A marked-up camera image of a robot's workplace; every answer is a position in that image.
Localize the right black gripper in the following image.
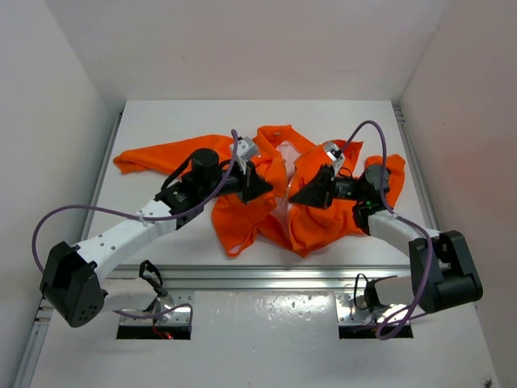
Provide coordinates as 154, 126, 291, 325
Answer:
289, 164, 366, 211

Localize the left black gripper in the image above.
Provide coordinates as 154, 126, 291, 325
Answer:
200, 157, 272, 204

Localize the orange zip jacket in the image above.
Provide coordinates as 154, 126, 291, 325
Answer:
113, 124, 406, 257

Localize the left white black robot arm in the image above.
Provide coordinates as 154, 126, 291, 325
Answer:
40, 140, 272, 327

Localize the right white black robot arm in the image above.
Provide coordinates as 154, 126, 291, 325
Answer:
290, 165, 483, 314

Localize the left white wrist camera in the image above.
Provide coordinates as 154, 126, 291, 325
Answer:
229, 137, 259, 170

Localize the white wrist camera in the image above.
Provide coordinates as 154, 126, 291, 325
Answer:
323, 141, 345, 175
229, 137, 259, 170

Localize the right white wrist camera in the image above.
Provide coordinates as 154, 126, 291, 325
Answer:
323, 141, 345, 175

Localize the aluminium rail frame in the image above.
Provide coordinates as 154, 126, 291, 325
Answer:
26, 100, 455, 387

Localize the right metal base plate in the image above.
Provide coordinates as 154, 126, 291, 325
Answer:
334, 292, 405, 328

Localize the metal base plate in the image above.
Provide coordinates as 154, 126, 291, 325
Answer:
116, 292, 195, 326
334, 292, 405, 328

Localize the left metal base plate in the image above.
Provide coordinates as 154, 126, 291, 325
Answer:
116, 292, 195, 326

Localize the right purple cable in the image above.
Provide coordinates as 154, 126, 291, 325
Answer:
334, 120, 435, 340

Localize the purple cable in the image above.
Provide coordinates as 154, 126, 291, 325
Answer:
32, 129, 240, 323
334, 120, 435, 340

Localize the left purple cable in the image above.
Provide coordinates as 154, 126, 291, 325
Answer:
32, 129, 240, 323

